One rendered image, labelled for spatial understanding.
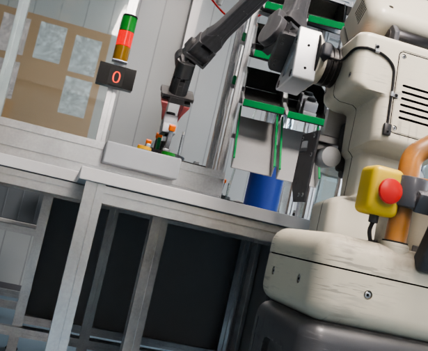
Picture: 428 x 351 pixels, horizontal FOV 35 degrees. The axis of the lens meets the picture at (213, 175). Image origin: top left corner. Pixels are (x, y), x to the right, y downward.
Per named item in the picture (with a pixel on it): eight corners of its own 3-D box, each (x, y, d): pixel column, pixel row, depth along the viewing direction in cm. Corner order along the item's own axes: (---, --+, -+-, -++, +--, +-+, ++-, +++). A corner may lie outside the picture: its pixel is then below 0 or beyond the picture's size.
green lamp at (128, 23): (134, 32, 219) (138, 17, 219) (120, 28, 218) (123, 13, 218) (133, 35, 224) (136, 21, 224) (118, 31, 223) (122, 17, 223)
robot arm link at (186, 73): (179, 59, 198) (197, 64, 200) (178, 51, 204) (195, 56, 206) (172, 80, 202) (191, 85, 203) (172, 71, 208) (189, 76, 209)
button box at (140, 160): (177, 180, 186) (181, 158, 186) (102, 161, 181) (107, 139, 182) (172, 180, 192) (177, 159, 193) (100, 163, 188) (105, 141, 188)
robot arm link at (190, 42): (193, 38, 197) (214, 56, 200) (191, 26, 206) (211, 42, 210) (166, 67, 201) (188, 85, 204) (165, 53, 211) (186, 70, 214)
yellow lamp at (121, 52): (127, 61, 218) (131, 47, 219) (113, 57, 217) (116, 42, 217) (126, 65, 223) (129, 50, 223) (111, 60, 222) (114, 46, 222)
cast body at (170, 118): (175, 134, 208) (179, 112, 209) (161, 131, 207) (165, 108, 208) (170, 138, 216) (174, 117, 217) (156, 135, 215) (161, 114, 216)
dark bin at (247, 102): (282, 115, 211) (289, 92, 208) (242, 106, 210) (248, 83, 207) (277, 95, 237) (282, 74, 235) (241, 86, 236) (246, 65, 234)
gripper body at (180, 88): (159, 89, 209) (165, 67, 206) (191, 97, 212) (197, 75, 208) (160, 97, 204) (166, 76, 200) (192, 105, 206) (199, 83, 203)
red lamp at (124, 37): (131, 47, 219) (134, 32, 219) (116, 42, 217) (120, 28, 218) (129, 50, 223) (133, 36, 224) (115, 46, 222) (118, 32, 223)
